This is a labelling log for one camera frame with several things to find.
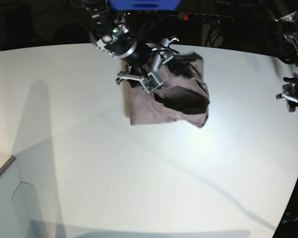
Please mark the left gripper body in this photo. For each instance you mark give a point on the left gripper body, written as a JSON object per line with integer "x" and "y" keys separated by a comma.
{"x": 289, "y": 90}

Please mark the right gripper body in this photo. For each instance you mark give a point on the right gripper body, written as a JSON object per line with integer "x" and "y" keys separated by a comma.
{"x": 141, "y": 59}

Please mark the mauve t-shirt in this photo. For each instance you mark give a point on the mauve t-shirt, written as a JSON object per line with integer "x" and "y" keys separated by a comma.
{"x": 183, "y": 96}

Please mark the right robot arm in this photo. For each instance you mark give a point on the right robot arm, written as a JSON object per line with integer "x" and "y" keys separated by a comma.
{"x": 112, "y": 34}

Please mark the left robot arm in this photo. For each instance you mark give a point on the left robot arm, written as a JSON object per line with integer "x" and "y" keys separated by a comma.
{"x": 286, "y": 13}

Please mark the black power strip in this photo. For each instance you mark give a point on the black power strip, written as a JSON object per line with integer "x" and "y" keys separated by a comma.
{"x": 204, "y": 18}

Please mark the blue plastic bin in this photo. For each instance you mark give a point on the blue plastic bin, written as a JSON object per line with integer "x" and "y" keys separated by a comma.
{"x": 124, "y": 5}

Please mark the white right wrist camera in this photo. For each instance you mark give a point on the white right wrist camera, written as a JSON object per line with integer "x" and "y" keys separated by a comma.
{"x": 151, "y": 82}

